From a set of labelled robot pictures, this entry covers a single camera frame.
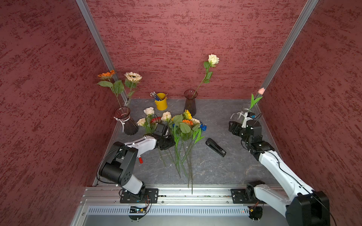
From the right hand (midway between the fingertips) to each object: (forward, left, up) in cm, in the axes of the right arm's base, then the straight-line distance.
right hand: (232, 125), depth 83 cm
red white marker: (-14, +58, -16) cm, 62 cm away
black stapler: (-7, +9, -14) cm, 18 cm away
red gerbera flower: (+14, +51, -11) cm, 54 cm away
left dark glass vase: (+8, +68, -13) cm, 70 cm away
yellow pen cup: (+28, +47, -10) cm, 56 cm away
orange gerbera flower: (+19, +69, +17) cm, 74 cm away
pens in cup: (+29, +51, -1) cm, 59 cm away
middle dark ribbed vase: (+27, +25, 0) cm, 36 cm away
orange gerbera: (+9, +25, -9) cm, 28 cm away
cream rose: (+13, +61, -11) cm, 63 cm away
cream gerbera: (+12, +21, -11) cm, 27 cm away
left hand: (-5, +36, -15) cm, 40 cm away
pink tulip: (+16, -17, +4) cm, 24 cm away
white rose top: (+24, +57, -12) cm, 63 cm away
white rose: (+18, +43, -11) cm, 48 cm away
